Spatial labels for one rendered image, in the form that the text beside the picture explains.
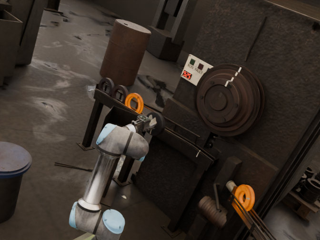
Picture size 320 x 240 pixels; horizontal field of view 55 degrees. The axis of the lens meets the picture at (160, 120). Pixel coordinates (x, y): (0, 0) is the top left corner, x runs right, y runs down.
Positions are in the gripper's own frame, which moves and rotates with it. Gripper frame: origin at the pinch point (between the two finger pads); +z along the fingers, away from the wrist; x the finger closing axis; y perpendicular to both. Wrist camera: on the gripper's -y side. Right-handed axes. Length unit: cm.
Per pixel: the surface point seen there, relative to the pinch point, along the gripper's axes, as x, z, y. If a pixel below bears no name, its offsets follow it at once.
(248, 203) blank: -73, 8, -17
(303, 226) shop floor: -98, 142, -131
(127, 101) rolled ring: 55, 25, -24
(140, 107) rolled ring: 40, 26, -22
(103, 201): 19, -23, -80
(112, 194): 22, -11, -83
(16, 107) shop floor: 167, -23, -77
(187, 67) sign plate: 19, 50, 18
